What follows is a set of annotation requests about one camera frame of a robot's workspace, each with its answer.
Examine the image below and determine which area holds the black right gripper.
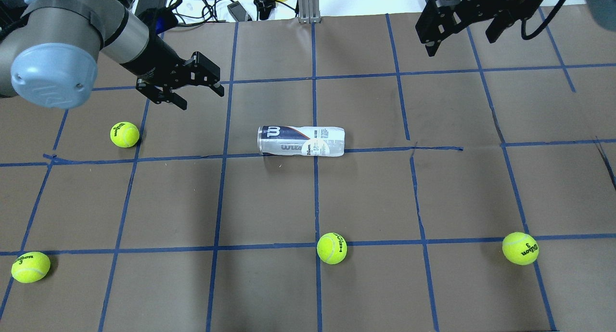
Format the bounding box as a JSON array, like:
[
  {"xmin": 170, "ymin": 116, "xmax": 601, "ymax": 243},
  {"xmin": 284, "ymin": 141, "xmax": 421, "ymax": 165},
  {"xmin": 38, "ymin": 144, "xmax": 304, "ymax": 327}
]
[{"xmin": 415, "ymin": 0, "xmax": 543, "ymax": 57}]

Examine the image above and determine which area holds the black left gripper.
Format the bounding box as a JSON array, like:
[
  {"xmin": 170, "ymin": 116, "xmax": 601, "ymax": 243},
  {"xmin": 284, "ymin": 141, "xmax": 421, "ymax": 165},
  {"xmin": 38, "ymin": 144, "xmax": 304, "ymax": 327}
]
[{"xmin": 120, "ymin": 32, "xmax": 225, "ymax": 111}]

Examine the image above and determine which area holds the clear Wilson tennis ball can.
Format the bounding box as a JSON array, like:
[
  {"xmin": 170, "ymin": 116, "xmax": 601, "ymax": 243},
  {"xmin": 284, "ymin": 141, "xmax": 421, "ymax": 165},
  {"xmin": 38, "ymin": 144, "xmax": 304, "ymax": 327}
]
[{"xmin": 256, "ymin": 125, "xmax": 346, "ymax": 157}]

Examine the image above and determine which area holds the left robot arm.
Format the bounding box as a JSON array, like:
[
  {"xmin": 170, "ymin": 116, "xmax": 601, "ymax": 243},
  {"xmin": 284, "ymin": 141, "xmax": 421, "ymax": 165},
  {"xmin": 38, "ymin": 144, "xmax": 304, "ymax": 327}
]
[{"xmin": 0, "ymin": 0, "xmax": 225, "ymax": 110}]

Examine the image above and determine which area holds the tennis ball near left gripper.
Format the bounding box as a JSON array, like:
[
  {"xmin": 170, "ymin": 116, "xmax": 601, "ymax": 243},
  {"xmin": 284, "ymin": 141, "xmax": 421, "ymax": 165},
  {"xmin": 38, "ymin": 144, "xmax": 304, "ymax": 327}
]
[{"xmin": 110, "ymin": 122, "xmax": 140, "ymax": 148}]

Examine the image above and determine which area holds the tennis ball centre Head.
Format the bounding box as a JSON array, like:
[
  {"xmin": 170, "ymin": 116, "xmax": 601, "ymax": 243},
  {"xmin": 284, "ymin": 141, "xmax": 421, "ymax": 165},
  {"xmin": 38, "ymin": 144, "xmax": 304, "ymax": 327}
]
[{"xmin": 317, "ymin": 232, "xmax": 348, "ymax": 266}]

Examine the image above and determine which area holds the tennis ball right Wilson 3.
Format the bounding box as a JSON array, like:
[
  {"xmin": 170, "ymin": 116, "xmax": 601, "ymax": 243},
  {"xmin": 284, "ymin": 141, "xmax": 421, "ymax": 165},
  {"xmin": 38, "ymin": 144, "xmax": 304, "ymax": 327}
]
[{"xmin": 501, "ymin": 232, "xmax": 539, "ymax": 266}]

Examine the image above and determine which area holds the tennis ball far left front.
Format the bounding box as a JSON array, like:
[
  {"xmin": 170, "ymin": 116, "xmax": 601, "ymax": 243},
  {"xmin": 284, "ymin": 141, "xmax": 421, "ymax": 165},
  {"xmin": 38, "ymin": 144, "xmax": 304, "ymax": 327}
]
[{"xmin": 11, "ymin": 252, "xmax": 51, "ymax": 283}]

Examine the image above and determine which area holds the aluminium frame post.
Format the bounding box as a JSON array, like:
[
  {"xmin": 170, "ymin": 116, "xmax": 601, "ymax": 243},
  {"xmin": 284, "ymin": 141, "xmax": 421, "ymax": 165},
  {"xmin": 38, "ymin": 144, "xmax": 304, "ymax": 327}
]
[{"xmin": 297, "ymin": 0, "xmax": 321, "ymax": 24}]

